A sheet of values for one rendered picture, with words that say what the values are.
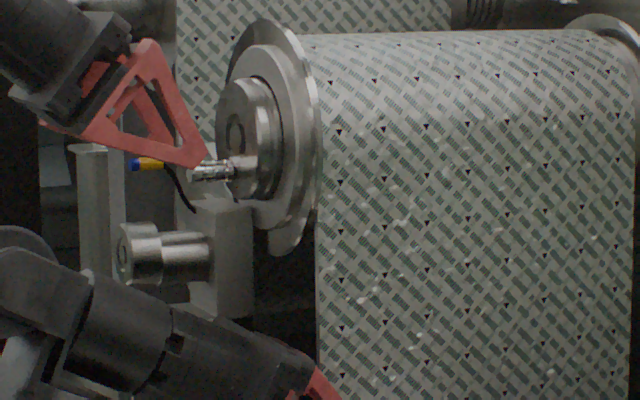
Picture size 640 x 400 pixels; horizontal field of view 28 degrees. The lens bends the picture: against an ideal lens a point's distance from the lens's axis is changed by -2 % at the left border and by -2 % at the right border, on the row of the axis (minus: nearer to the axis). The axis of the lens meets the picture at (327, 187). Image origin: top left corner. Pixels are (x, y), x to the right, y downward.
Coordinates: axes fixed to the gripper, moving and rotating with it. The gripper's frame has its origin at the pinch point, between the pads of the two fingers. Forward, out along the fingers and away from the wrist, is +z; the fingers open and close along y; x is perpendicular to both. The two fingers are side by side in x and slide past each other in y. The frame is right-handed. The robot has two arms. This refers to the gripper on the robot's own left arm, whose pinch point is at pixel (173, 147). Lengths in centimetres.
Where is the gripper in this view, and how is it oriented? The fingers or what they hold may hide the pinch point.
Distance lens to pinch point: 80.4
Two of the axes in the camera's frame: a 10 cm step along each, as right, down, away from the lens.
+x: 5.7, -8.1, 1.7
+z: 7.0, 5.8, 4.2
